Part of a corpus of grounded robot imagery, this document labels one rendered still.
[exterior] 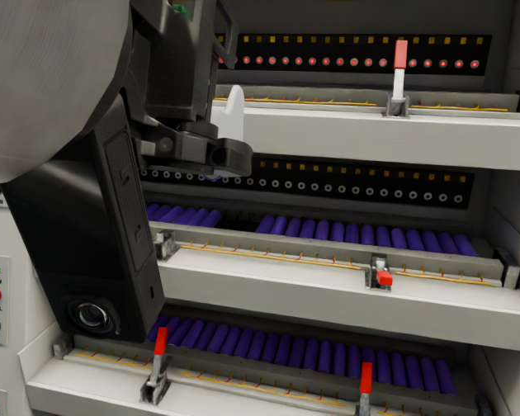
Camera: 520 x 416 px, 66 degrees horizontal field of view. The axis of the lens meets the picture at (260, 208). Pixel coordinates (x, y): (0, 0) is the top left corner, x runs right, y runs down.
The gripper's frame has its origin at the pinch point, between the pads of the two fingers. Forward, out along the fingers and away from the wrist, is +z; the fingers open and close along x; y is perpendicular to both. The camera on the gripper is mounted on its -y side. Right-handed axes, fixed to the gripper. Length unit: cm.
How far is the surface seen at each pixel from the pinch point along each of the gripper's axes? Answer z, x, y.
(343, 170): 31.2, -9.7, 3.7
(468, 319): 16.3, -24.3, -11.9
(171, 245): 18.6, 10.7, -9.1
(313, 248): 20.5, -7.1, -7.2
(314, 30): 33.5, -2.7, 25.2
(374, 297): 16.0, -14.6, -11.2
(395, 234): 27.4, -17.5, -4.5
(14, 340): 17.1, 31.1, -24.7
